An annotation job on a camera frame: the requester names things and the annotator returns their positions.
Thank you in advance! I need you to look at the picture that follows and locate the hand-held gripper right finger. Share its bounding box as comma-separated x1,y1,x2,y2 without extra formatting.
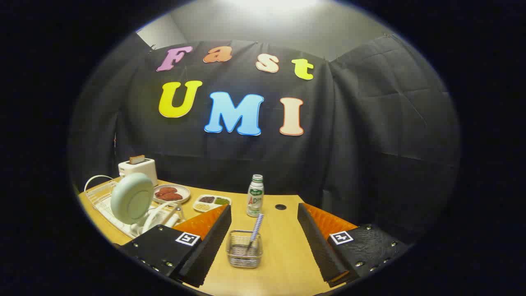
297,202,413,288

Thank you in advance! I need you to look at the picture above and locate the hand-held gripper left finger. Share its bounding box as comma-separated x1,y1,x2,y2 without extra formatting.
118,204,232,288

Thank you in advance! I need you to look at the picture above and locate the metal wire basket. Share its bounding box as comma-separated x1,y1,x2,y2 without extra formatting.
226,230,263,269

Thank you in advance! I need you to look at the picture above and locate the blue checked handle spoon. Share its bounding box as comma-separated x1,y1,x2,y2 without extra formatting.
246,213,264,253

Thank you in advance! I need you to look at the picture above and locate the pale green plate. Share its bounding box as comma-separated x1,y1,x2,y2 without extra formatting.
110,173,155,225

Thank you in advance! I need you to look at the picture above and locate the white wire dish rack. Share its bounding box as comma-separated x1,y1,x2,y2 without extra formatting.
84,175,185,239

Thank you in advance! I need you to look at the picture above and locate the round plate with grey rim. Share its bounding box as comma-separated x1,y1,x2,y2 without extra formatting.
153,184,191,204

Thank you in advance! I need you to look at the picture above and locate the white divided tray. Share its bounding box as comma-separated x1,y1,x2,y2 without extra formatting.
192,194,232,213

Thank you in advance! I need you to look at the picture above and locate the white bottle with green cap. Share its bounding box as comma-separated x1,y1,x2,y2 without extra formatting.
246,174,265,217

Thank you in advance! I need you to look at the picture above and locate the white toaster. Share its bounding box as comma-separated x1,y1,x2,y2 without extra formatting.
118,158,158,186

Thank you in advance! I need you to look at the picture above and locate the black backdrop cloth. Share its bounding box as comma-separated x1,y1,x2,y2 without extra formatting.
69,33,461,243

